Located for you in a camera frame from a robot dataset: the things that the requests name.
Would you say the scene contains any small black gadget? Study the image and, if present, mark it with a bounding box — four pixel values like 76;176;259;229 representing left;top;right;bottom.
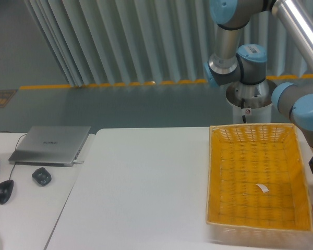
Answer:
32;167;52;186

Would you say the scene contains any yellow wicker basket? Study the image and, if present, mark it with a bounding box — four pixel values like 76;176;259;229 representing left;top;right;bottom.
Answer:
206;123;313;232

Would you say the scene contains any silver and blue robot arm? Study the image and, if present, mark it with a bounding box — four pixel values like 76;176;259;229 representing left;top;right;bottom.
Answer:
204;1;313;174

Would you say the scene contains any black computer mouse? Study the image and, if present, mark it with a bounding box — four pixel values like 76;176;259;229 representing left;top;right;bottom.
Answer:
0;179;14;205

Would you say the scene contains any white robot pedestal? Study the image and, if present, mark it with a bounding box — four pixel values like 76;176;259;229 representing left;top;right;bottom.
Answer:
231;104;272;124

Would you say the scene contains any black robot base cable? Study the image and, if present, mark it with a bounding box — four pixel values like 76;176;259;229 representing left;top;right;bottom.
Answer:
240;97;247;124

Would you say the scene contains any silver closed laptop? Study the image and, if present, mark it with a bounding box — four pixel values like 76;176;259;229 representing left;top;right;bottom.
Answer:
9;126;90;167

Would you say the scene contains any black mouse cable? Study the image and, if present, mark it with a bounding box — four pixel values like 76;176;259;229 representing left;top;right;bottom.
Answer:
0;131;28;181

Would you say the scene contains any white paper label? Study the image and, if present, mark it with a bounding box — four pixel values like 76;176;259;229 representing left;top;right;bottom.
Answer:
256;183;269;193

